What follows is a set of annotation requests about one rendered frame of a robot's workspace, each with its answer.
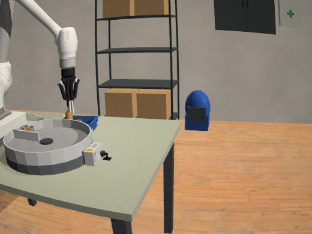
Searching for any blue square tray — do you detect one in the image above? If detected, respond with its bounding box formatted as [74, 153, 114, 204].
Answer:
[73, 115, 99, 133]

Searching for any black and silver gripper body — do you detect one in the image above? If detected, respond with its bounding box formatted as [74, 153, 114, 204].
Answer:
[61, 68, 76, 86]

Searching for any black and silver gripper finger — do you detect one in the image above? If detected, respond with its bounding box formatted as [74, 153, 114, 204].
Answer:
[58, 80, 71, 113]
[69, 78, 80, 113]

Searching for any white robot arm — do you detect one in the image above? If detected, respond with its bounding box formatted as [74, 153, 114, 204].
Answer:
[0, 0, 78, 120]

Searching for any grey round turning table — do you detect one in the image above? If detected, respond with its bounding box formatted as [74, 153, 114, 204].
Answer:
[3, 119, 111, 175]

